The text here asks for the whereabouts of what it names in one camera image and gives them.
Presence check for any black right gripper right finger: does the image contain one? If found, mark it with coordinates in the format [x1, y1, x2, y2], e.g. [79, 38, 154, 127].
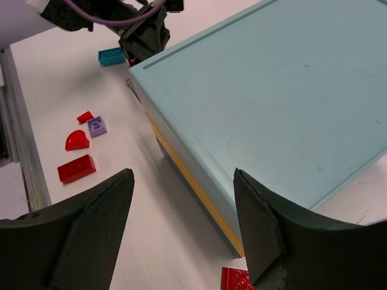
[233, 169, 386, 289]

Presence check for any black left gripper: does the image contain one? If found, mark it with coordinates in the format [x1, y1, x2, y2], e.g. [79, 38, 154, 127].
[119, 7, 169, 64]

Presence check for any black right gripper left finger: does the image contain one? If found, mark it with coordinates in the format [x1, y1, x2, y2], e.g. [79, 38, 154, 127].
[1, 169, 135, 289]

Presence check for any cyan rectangular lego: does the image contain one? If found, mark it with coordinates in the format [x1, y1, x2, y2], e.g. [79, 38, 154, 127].
[98, 47, 126, 66]

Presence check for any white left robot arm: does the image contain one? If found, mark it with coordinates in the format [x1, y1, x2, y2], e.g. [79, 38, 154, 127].
[1, 1, 184, 66]

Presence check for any red transparent rectangular lego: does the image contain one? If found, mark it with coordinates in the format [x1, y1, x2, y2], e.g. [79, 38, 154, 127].
[57, 154, 96, 184]

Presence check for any red sloped lego right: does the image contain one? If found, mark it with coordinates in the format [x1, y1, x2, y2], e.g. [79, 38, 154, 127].
[220, 267, 256, 290]

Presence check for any small red wedge lego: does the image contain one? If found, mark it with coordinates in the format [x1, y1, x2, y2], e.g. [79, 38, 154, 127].
[77, 111, 94, 124]

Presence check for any purple square lego lower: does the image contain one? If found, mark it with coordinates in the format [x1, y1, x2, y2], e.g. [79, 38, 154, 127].
[87, 116, 107, 138]

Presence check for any red half-round lego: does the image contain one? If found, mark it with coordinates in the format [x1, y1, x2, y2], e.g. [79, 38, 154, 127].
[65, 130, 90, 151]

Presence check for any stacked teal yellow drawer cabinet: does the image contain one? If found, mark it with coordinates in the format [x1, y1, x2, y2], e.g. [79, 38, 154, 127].
[129, 1, 386, 257]

